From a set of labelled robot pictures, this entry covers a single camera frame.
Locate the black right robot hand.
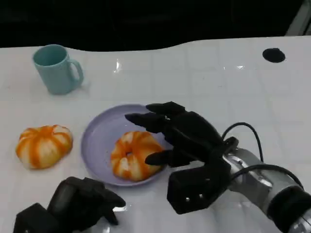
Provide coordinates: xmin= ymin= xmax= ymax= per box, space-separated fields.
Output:
xmin=124 ymin=101 xmax=225 ymax=167

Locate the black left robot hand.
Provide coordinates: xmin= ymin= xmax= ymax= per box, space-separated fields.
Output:
xmin=47 ymin=176 xmax=126 ymax=233

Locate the orange and white bread roll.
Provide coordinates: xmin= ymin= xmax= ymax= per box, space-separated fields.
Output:
xmin=16 ymin=125 xmax=73 ymax=170
xmin=110 ymin=131 xmax=164 ymax=182

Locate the lilac plate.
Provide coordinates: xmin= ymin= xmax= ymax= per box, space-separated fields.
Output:
xmin=81 ymin=104 xmax=171 ymax=187

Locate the black table grommet hole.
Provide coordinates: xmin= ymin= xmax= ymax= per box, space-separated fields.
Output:
xmin=262 ymin=48 xmax=286 ymax=63

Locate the black curtain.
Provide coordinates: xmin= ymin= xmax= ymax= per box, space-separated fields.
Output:
xmin=0 ymin=0 xmax=302 ymax=52

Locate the pale green mug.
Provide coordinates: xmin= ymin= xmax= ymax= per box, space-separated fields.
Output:
xmin=33 ymin=44 xmax=85 ymax=95

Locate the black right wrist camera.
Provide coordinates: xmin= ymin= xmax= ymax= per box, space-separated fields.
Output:
xmin=167 ymin=155 xmax=233 ymax=215

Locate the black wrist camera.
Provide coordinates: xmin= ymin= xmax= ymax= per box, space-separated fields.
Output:
xmin=13 ymin=203 xmax=61 ymax=233
xmin=167 ymin=155 xmax=233 ymax=215

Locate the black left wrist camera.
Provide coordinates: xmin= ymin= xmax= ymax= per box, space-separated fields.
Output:
xmin=13 ymin=203 xmax=61 ymax=233

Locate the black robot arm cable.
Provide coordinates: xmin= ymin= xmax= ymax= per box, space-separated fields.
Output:
xmin=222 ymin=122 xmax=265 ymax=163
xmin=230 ymin=164 xmax=304 ymax=190

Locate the grey metal frame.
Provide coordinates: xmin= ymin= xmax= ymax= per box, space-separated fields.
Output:
xmin=285 ymin=0 xmax=311 ymax=37

